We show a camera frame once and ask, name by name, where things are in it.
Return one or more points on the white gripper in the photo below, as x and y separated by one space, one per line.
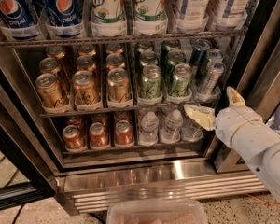
234 123

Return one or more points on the silver redbull can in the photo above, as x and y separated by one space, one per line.
212 74
212 55

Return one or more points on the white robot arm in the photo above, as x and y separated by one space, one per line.
265 162

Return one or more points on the front right green can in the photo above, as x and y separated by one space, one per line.
180 80

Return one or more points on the rear blue redbull can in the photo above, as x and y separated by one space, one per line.
201 46

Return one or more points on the second row right green can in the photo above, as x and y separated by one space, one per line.
173 58

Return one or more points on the second row green can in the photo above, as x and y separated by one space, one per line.
148 57
173 58

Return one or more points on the front left green can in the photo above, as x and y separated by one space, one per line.
150 84

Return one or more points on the second row left green can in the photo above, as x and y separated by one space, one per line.
148 57

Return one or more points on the front right orange can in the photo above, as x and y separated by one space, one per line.
123 134

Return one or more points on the orange can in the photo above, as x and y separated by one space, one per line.
123 134
74 141
98 136

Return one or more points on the front right gold can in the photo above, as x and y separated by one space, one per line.
119 89

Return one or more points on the second row right gold can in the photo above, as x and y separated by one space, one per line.
115 60

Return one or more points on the second row gold can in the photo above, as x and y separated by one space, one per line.
115 60
86 63
51 65

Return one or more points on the front middle orange can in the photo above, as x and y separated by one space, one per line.
98 136

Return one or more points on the front middle gold can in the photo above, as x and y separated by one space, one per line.
85 88

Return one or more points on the second row middle gold can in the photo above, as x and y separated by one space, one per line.
86 63

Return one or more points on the front left orange can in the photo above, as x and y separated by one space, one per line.
74 141

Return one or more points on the front left gold can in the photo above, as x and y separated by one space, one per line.
51 91

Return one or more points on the second row left gold can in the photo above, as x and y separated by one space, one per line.
51 65

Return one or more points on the right water bottle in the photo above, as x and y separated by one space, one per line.
191 131

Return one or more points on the water bottle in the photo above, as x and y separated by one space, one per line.
148 134
170 132
191 131

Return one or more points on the middle water bottle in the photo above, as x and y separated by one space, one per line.
170 132

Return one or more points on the left water bottle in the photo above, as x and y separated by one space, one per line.
148 134

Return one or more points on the left white labelled bottle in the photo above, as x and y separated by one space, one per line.
190 15

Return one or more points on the white labelled bottle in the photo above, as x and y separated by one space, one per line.
226 14
190 15

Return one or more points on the right white labelled bottle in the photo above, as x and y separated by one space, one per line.
226 14

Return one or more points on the right 7up bottle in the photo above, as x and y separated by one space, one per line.
149 15

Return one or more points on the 7up bottle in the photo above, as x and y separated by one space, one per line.
149 15
108 18

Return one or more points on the clear plastic food container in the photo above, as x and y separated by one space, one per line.
157 212

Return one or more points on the left 7up bottle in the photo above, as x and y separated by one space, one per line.
108 18

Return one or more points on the right pepsi bottle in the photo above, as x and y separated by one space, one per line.
64 17

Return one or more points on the pepsi bottle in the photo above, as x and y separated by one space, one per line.
64 17
18 14

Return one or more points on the left pepsi bottle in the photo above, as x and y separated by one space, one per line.
18 14

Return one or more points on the middle wire shelf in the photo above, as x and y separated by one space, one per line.
44 114

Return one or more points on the wire shelf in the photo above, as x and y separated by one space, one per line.
116 39
44 114

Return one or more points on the upper wire shelf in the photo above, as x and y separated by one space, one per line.
116 39

